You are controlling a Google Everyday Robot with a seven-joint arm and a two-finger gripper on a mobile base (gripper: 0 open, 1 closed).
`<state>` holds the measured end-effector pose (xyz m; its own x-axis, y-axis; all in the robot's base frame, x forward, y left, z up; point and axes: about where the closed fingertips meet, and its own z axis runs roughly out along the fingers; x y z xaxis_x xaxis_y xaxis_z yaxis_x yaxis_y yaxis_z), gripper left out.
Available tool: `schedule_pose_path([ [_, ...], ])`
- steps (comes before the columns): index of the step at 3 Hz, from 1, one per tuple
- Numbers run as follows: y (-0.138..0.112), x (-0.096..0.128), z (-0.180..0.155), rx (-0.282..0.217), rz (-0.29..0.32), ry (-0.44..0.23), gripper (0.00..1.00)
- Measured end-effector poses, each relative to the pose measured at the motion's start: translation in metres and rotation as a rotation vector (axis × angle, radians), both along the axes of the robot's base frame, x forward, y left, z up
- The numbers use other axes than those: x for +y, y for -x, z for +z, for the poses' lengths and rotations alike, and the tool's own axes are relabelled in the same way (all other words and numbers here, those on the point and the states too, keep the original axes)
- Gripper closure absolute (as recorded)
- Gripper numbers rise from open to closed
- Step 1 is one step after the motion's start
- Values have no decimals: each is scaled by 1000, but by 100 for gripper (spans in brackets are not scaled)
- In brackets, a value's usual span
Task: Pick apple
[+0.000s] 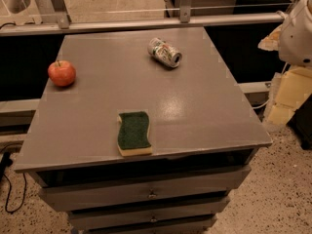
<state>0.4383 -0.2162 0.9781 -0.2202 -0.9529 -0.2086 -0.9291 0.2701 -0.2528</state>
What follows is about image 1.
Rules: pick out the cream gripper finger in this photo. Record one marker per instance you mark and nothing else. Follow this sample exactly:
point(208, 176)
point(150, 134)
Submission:
point(294, 90)
point(272, 41)

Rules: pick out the red apple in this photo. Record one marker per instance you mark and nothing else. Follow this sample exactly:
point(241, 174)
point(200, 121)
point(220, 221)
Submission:
point(62, 73)

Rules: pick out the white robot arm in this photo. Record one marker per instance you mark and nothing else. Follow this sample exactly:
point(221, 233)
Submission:
point(293, 42)

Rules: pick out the grey drawer cabinet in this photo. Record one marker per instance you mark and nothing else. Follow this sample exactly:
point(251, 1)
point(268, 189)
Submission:
point(203, 133)

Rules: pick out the crushed drink can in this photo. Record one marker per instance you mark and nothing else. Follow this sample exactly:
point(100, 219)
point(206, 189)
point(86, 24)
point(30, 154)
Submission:
point(164, 52)

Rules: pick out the green yellow sponge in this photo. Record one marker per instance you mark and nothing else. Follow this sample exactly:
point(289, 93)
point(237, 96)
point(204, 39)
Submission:
point(133, 134)

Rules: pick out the metal guard rail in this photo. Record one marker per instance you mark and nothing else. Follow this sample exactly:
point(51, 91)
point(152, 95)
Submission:
point(25, 17)

